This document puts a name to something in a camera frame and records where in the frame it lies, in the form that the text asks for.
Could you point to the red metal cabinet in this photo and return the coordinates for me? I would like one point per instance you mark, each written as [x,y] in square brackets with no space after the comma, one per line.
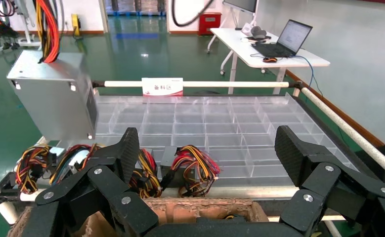
[208,21]

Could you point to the red white label card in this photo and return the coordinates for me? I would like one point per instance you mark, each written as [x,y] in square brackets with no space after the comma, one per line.
[162,87]

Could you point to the black open laptop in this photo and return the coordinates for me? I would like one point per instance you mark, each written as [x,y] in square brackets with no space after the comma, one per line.
[293,36]

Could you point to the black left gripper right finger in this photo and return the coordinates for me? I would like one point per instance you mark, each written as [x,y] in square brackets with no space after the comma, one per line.
[323,183]

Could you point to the clear acrylic divider tray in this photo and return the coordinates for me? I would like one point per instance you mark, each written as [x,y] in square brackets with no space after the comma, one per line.
[218,127]

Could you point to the white office table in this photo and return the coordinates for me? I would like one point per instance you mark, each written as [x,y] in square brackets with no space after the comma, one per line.
[238,45]

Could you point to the white metal floor stand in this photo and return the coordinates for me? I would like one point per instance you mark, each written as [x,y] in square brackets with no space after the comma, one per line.
[27,42]

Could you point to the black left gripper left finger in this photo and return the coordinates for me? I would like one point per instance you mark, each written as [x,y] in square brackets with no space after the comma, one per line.
[113,183]

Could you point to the orange computer mouse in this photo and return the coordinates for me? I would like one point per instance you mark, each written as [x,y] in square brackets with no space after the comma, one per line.
[270,59]

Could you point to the brown cardboard divider box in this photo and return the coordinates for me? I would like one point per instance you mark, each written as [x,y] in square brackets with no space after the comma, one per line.
[195,206]

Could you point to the dark legged stand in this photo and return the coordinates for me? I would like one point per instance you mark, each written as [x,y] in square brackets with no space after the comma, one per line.
[10,45]

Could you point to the black computer monitor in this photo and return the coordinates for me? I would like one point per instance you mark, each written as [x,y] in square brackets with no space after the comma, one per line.
[241,4]

